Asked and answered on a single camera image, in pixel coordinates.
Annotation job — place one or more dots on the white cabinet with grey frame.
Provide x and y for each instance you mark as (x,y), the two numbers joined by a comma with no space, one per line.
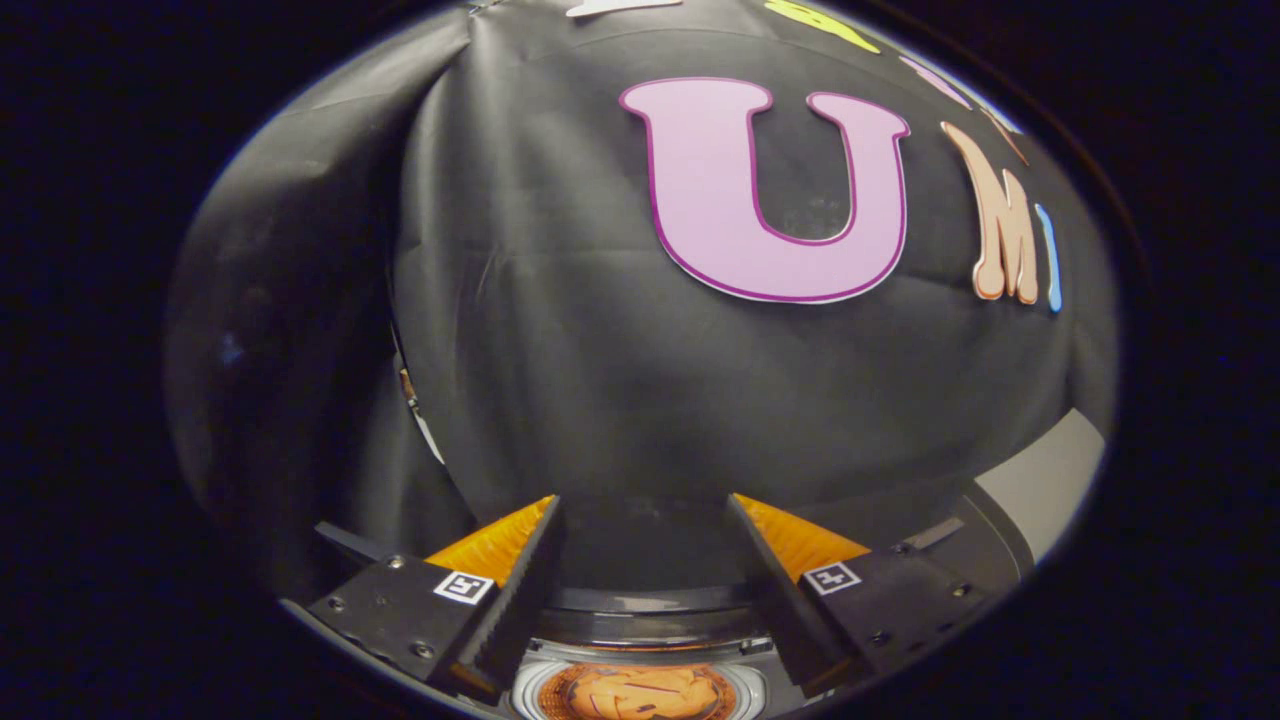
(1050,480)

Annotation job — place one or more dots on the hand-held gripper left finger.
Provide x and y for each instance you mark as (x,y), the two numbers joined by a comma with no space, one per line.
(510,610)

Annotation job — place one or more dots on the orange clothes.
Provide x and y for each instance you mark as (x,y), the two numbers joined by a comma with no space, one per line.
(640,695)

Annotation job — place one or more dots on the black backdrop cloth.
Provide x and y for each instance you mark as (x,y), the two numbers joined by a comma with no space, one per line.
(600,350)

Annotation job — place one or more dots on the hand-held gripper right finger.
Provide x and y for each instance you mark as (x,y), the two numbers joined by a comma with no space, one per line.
(780,600)

